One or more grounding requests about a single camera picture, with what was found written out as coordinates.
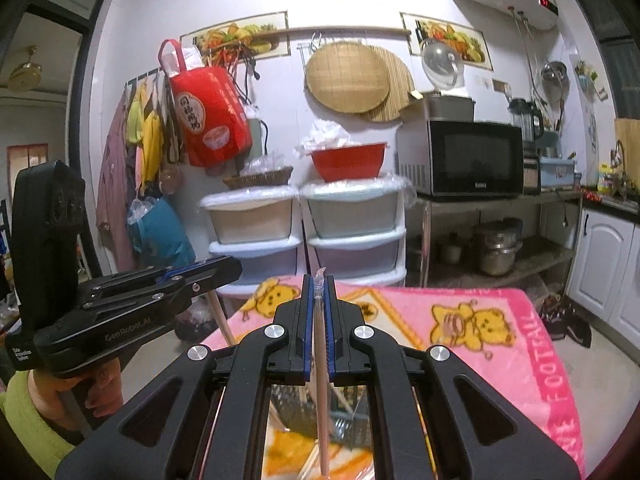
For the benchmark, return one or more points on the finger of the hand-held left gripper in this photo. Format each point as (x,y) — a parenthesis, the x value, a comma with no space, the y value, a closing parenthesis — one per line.
(165,297)
(210,270)

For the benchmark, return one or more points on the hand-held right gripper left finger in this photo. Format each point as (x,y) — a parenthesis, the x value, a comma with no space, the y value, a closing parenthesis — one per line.
(308,330)

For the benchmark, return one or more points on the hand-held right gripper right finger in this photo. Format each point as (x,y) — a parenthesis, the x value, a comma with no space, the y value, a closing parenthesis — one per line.
(330,330)

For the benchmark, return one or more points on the bare wooden chopstick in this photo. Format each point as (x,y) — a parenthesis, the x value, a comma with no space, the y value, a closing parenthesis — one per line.
(222,320)

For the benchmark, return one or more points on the single chopstick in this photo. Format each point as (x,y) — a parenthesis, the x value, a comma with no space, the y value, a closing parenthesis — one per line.
(321,410)

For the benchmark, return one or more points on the green plastic utensil basket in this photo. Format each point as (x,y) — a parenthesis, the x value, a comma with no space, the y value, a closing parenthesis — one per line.
(295,410)

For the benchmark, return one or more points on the person's left forearm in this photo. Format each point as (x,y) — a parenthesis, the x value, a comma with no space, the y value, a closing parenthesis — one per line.
(22,420)

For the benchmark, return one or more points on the person's left hand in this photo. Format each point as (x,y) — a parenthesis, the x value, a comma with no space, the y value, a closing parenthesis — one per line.
(105,385)

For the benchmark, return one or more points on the white plastic drawer unit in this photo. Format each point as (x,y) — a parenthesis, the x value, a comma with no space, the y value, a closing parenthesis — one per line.
(250,230)
(355,230)

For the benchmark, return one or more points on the blue bag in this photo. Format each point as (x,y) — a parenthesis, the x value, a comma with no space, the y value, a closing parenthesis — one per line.
(160,235)

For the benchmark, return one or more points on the pink printed blanket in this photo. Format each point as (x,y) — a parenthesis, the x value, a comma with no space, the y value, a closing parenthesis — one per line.
(400,320)

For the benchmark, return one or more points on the pink hanging garment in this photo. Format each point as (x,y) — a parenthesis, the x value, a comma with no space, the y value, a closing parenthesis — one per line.
(112,185)

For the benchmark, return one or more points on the wicker basket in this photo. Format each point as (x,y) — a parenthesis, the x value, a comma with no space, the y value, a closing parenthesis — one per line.
(257,177)

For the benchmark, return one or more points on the small steel pot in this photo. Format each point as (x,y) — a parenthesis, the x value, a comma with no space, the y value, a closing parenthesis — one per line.
(451,252)

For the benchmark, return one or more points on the yellow hanging garments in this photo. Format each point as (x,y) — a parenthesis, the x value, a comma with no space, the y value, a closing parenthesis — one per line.
(145,130)

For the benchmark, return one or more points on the red fabric bag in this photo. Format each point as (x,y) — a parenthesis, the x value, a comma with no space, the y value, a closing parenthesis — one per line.
(210,110)

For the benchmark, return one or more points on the ceiling lamp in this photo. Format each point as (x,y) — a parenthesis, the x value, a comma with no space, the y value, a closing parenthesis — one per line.
(25,75)

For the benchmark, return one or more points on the red plastic basin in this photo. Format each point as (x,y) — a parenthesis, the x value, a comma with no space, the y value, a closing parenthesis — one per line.
(350,160)

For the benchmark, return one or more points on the clear plastic bag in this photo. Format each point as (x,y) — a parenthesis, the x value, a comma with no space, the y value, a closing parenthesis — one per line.
(325,135)

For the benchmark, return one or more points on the large steel pot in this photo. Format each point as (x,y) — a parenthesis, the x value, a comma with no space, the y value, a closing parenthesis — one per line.
(497,252)

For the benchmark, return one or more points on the black microwave oven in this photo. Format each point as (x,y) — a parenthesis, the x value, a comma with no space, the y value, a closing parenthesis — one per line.
(460,160)

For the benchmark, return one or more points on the metal kitchen shelf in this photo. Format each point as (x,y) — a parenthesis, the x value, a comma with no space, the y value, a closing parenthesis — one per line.
(545,255)

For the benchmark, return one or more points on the round bamboo tray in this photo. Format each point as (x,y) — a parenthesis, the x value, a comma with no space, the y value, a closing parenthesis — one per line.
(347,77)

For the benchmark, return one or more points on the dark shoes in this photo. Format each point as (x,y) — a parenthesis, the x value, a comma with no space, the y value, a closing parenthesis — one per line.
(570,325)

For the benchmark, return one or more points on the round bamboo mat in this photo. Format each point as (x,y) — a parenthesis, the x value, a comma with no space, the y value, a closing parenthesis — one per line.
(400,95)

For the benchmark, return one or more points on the grey metal box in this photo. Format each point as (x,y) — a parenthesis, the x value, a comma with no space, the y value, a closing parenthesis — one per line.
(445,107)

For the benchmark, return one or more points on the light blue box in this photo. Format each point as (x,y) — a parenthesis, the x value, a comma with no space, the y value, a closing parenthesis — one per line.
(557,170)

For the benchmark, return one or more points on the white kitchen cabinet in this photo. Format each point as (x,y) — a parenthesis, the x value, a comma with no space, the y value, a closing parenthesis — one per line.
(605,265)

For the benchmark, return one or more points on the blender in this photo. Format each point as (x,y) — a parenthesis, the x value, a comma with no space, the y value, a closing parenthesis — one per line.
(525,122)

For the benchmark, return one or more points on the glass pot lid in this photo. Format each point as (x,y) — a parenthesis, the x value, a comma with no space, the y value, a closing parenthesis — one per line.
(442,62)

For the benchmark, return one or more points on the metal faucet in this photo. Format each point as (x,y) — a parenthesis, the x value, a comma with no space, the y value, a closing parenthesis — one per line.
(620,165)

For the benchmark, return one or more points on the hanging steel pot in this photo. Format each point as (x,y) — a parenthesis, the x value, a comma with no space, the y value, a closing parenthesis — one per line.
(554,80)

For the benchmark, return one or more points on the wooden cutting board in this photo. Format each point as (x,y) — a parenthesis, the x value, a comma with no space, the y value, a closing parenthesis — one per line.
(629,137)

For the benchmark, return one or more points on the food wall poster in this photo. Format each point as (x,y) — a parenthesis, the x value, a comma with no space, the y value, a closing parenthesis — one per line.
(235,35)
(450,35)

